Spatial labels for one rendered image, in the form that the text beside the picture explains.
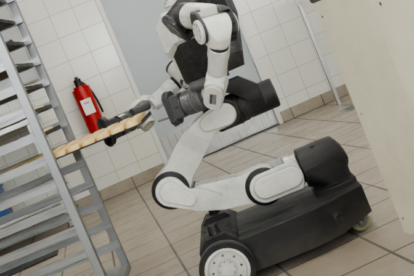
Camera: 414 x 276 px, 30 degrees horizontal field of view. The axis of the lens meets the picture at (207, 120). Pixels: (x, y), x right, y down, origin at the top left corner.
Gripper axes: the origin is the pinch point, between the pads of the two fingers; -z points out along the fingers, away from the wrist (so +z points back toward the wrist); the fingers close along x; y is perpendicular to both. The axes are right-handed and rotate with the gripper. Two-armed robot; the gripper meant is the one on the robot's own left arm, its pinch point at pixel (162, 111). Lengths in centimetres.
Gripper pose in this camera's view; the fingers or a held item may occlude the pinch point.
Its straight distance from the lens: 272.1
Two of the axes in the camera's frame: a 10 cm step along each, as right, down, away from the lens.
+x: -3.8, -9.2, -0.8
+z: 8.0, -2.8, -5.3
